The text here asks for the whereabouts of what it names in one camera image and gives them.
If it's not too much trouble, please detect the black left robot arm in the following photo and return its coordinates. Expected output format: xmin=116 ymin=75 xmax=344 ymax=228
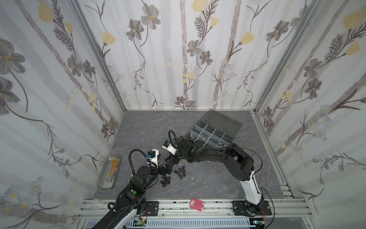
xmin=94 ymin=149 xmax=164 ymax=229

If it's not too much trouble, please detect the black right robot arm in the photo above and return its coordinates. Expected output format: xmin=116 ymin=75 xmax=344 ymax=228
xmin=163 ymin=130 xmax=268 ymax=217

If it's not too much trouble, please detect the pile of black screws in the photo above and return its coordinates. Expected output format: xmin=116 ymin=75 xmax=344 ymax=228
xmin=160 ymin=176 xmax=171 ymax=188

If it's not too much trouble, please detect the pile of black nuts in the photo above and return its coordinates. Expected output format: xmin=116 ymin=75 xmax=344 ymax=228
xmin=173 ymin=166 xmax=186 ymax=179

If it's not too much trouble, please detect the clear compartment organizer box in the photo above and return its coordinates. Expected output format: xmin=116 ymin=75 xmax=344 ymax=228
xmin=187 ymin=109 xmax=243 ymax=148

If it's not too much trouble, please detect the metal tray with tools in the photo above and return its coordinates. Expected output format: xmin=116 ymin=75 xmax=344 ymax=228
xmin=97 ymin=156 xmax=121 ymax=189

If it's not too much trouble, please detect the pink plastic card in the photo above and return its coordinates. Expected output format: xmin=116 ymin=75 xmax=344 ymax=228
xmin=189 ymin=198 xmax=205 ymax=212

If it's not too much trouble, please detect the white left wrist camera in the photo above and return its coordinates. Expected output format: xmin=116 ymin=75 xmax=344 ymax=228
xmin=146 ymin=149 xmax=160 ymax=169

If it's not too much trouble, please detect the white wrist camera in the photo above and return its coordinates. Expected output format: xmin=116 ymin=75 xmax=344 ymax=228
xmin=162 ymin=140 xmax=177 ymax=155
xmin=146 ymin=149 xmax=160 ymax=169

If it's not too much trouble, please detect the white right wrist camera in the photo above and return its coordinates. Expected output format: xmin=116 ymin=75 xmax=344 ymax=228
xmin=162 ymin=140 xmax=177 ymax=155

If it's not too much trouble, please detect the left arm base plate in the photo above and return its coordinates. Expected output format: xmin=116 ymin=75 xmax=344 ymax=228
xmin=136 ymin=201 xmax=159 ymax=217

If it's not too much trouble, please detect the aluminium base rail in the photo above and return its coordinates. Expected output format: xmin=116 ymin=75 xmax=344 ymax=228
xmin=77 ymin=198 xmax=313 ymax=219

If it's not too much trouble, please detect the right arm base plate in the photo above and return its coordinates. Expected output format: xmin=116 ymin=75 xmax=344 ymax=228
xmin=232 ymin=200 xmax=272 ymax=218

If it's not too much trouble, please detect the white ribbed cable duct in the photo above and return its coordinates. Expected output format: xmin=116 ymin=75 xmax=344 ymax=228
xmin=125 ymin=218 xmax=256 ymax=229

